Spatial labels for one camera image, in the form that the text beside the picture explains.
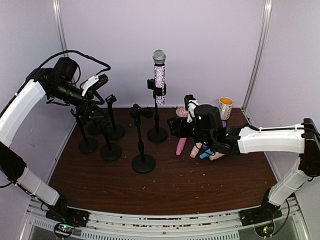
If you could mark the glitter silver-head microphone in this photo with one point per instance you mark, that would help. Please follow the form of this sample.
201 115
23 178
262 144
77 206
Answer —
159 58

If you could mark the black glitter-mic stand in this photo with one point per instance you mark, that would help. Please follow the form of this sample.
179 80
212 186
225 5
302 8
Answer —
156 134

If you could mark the black blue-mic stand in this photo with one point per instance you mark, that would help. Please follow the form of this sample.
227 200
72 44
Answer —
115 131

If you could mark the pale pink small microphone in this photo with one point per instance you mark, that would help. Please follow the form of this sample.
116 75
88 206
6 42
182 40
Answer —
195 150

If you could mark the white floral mug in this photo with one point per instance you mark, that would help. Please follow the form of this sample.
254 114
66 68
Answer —
225 107

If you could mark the aluminium left corner post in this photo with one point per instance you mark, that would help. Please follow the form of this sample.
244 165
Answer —
59 24

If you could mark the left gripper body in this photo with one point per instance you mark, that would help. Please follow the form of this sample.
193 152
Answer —
88 92

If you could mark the aluminium front rail base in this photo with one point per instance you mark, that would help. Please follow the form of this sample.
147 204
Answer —
223 225

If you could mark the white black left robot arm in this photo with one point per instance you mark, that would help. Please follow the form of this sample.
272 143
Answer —
51 83

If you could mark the beige pink microphone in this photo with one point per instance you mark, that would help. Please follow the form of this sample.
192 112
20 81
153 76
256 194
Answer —
216 156

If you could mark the patterned ceramic bowl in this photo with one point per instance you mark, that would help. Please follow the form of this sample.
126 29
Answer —
182 112

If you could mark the aluminium corner post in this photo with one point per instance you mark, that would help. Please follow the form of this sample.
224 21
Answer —
59 24
264 31

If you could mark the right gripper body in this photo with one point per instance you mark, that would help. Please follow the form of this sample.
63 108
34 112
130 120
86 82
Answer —
179 123

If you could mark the black pink-mic stand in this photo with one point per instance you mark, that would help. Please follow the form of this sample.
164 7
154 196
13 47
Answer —
142 163

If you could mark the black small-mic stand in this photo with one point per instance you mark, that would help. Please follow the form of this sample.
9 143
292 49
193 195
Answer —
110 151

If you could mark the purple microphone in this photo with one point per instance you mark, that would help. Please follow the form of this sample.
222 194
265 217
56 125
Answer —
206 148

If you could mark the blue-head microphone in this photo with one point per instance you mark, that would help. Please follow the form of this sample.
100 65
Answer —
205 155

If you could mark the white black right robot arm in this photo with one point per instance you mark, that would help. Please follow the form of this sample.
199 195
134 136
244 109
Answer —
204 125

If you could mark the aluminium right corner post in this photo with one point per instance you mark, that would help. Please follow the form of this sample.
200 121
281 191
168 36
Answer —
264 31

